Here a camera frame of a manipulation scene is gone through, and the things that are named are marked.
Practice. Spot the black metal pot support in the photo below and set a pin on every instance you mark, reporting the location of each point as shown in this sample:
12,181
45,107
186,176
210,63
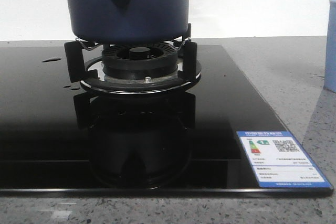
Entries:
91,77

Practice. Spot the light blue plastic cup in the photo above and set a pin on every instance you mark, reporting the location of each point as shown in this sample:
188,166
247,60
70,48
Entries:
329,79

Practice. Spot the dark blue cooking pot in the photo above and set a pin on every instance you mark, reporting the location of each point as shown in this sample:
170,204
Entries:
128,21

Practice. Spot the blue white energy label sticker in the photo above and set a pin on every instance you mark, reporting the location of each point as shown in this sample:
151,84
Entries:
279,161

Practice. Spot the black glass gas cooktop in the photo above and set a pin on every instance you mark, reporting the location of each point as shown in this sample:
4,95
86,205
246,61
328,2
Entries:
57,139

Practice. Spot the black gas burner head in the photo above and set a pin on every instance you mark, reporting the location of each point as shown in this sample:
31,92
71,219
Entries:
136,62

